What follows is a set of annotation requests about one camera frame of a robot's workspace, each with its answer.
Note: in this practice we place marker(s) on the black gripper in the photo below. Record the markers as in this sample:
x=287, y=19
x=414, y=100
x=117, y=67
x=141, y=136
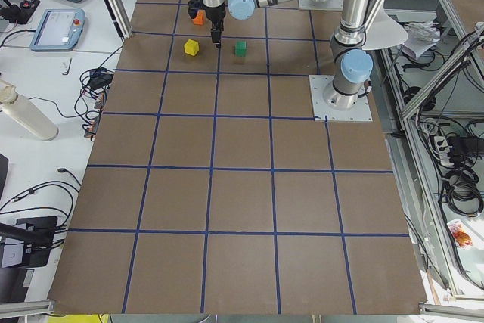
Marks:
x=215, y=15

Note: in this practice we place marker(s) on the orange wooden block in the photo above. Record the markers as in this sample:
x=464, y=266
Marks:
x=200, y=18

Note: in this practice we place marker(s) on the green wooden block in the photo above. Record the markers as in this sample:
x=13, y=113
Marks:
x=240, y=49

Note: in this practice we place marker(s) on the yellow wooden block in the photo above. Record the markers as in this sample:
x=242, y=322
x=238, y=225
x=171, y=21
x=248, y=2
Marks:
x=191, y=47

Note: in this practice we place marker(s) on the near blue teach pendant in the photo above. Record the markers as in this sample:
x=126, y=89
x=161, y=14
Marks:
x=58, y=30

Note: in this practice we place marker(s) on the metal hex key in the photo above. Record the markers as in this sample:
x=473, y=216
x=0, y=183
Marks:
x=67, y=67

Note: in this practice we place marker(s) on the white plastic chair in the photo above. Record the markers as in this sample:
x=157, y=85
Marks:
x=381, y=31

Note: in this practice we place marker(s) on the white thermos bottle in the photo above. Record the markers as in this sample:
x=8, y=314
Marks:
x=24, y=112

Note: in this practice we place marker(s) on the black monitor stand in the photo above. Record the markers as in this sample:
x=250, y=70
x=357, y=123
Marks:
x=29, y=241

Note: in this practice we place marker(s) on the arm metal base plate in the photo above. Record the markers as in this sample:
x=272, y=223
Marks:
x=321, y=5
x=328, y=105

